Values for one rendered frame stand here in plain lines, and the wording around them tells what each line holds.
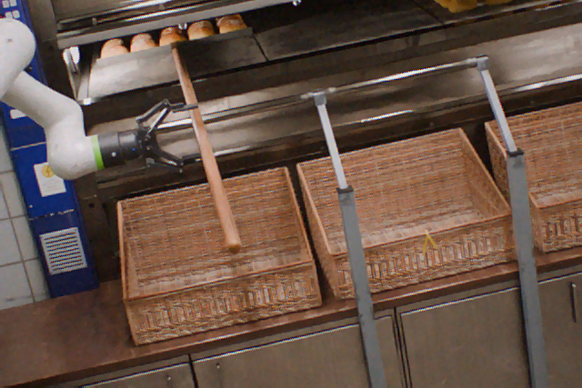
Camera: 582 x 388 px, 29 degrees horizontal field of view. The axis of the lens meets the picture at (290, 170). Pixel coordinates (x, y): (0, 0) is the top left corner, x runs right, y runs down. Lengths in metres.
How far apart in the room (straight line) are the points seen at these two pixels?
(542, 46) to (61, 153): 1.63
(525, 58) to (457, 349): 0.98
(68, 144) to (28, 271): 0.86
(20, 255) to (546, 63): 1.80
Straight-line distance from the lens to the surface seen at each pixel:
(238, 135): 3.53
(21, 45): 2.57
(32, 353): 3.38
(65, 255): 3.63
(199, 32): 3.93
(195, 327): 3.24
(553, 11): 3.69
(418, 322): 3.28
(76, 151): 2.91
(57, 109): 2.94
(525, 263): 3.23
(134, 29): 3.29
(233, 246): 2.20
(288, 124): 3.54
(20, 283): 3.71
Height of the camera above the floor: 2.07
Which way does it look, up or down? 20 degrees down
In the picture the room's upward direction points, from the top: 11 degrees counter-clockwise
